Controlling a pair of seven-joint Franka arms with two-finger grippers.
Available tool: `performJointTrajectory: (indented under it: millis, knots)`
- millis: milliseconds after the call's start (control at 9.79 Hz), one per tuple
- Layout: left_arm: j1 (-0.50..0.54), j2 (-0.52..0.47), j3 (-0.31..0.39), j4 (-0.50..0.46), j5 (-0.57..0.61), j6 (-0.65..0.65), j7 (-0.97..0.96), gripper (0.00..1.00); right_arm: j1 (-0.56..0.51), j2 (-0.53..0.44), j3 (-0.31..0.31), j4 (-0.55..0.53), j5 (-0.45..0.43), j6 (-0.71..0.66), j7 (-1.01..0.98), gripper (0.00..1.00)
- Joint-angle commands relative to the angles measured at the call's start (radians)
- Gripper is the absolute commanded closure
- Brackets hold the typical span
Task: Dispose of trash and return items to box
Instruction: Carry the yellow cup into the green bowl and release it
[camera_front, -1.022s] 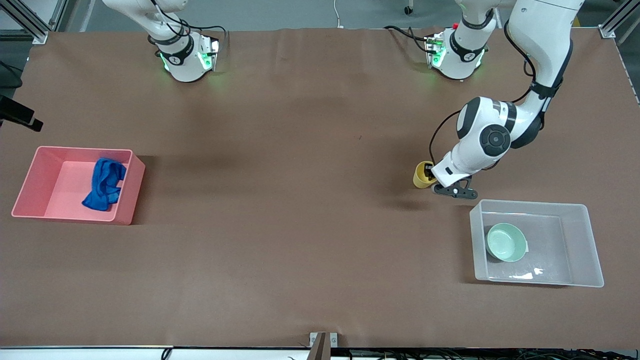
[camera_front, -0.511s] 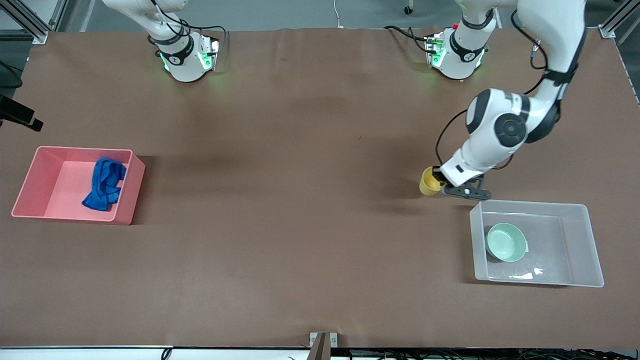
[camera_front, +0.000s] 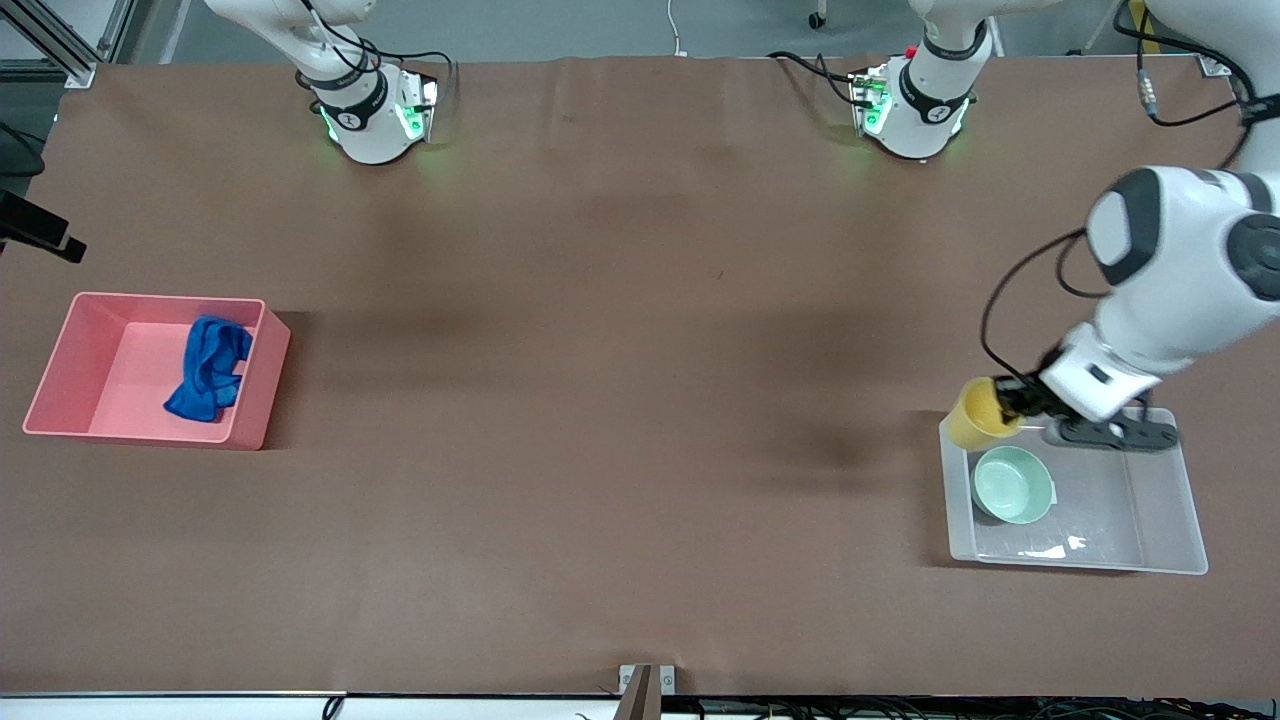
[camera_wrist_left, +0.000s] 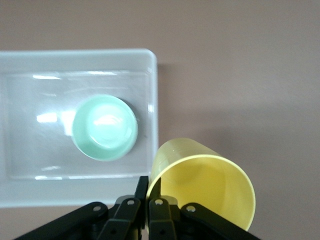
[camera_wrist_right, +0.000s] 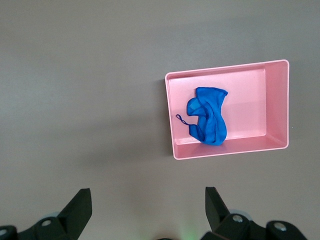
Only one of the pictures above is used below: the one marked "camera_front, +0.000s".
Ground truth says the yellow cup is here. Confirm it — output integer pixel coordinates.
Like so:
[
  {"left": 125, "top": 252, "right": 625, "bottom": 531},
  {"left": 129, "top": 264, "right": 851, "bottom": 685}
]
[{"left": 946, "top": 376, "right": 1025, "bottom": 451}]

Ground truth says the mint green bowl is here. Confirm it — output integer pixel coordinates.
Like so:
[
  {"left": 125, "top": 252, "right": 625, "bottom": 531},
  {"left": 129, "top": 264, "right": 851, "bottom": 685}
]
[{"left": 972, "top": 445, "right": 1056, "bottom": 526}]

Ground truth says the blue cloth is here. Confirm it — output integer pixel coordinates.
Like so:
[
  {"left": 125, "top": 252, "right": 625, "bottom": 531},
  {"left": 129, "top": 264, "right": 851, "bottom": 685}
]
[{"left": 164, "top": 316, "right": 254, "bottom": 423}]

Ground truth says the clear plastic box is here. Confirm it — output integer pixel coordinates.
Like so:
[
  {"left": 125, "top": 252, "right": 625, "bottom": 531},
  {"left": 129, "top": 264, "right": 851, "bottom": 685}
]
[{"left": 938, "top": 404, "right": 1209, "bottom": 576}]

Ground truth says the brown table cover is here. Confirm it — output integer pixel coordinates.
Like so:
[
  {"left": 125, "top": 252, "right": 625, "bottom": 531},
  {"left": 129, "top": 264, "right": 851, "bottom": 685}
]
[{"left": 0, "top": 55, "right": 1280, "bottom": 698}]

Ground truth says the pink plastic bin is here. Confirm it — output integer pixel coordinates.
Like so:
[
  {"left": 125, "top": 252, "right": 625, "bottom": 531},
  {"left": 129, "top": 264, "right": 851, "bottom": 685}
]
[{"left": 22, "top": 292, "right": 292, "bottom": 451}]

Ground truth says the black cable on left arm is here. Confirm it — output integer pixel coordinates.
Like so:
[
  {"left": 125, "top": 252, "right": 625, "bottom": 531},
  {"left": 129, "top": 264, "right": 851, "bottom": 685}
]
[{"left": 980, "top": 228, "right": 1113, "bottom": 386}]

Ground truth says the black cable at left arm base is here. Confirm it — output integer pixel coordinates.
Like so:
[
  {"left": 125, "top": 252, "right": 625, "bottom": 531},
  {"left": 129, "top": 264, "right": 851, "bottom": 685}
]
[{"left": 768, "top": 50, "right": 871, "bottom": 109}]

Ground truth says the black cable at arm base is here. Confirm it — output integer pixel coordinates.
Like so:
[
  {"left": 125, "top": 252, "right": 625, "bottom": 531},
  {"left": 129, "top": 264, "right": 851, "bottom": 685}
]
[
  {"left": 300, "top": 0, "right": 457, "bottom": 101},
  {"left": 768, "top": 50, "right": 871, "bottom": 109}
]

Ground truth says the metal table bracket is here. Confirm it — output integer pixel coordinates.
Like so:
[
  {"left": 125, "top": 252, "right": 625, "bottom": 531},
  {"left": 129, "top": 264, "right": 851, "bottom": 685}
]
[{"left": 618, "top": 664, "right": 677, "bottom": 720}]

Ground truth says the black cable at right arm base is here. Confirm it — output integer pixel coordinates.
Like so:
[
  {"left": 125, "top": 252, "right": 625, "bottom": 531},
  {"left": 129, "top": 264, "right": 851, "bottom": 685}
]
[{"left": 300, "top": 0, "right": 457, "bottom": 101}]

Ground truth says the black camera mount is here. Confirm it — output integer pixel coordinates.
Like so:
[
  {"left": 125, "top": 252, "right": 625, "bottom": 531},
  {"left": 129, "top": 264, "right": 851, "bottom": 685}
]
[{"left": 0, "top": 120, "right": 88, "bottom": 265}]

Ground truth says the aluminium frame profile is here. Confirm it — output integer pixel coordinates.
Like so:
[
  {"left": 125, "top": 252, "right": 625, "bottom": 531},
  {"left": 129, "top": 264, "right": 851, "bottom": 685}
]
[{"left": 0, "top": 0, "right": 137, "bottom": 87}]

